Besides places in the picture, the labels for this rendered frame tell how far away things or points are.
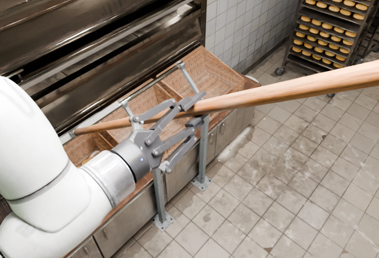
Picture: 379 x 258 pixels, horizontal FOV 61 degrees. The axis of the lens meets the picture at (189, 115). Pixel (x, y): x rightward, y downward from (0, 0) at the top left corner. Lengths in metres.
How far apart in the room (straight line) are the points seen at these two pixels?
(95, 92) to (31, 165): 1.79
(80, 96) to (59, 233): 1.72
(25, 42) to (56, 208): 1.41
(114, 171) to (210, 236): 2.16
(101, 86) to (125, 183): 1.73
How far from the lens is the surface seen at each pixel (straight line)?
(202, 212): 2.75
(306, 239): 2.80
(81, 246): 2.17
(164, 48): 2.54
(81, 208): 0.53
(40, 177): 0.49
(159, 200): 2.40
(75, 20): 1.95
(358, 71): 0.44
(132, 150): 0.57
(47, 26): 1.89
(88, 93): 2.22
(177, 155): 0.64
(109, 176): 0.55
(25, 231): 0.53
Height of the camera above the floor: 2.45
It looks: 46 degrees down
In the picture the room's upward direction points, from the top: straight up
